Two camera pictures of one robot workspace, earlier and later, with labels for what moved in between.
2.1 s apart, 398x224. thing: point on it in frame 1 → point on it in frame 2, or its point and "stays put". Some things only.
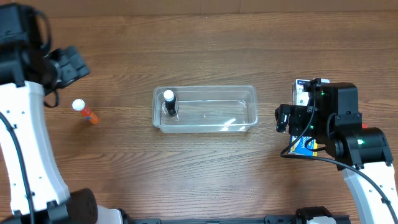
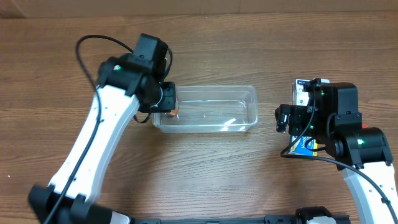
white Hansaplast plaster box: (300, 97) stays put
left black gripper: (73, 66) → (169, 97)
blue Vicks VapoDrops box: (305, 145) stays put
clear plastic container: (204, 109) stays put
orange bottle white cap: (79, 104) → (174, 112)
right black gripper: (288, 117) stays put
